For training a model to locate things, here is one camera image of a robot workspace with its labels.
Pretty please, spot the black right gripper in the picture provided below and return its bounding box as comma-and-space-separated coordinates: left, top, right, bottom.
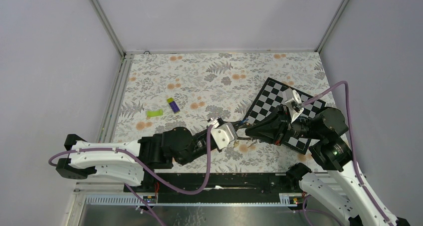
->
244, 103, 323, 145

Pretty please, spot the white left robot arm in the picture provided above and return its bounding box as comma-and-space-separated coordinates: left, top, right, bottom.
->
48, 118, 243, 192

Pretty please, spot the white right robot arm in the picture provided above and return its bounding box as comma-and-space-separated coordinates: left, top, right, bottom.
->
245, 105, 409, 226

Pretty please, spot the black white chessboard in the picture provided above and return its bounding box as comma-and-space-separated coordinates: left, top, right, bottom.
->
246, 77, 326, 153

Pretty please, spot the purple yellow marker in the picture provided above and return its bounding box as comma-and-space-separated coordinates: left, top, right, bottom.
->
167, 98, 180, 114

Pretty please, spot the green marker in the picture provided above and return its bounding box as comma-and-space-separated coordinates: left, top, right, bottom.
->
146, 109, 163, 117

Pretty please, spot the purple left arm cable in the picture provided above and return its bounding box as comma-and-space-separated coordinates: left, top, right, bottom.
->
49, 123, 219, 226

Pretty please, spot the black front rail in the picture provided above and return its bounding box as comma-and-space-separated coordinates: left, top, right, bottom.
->
124, 172, 311, 192

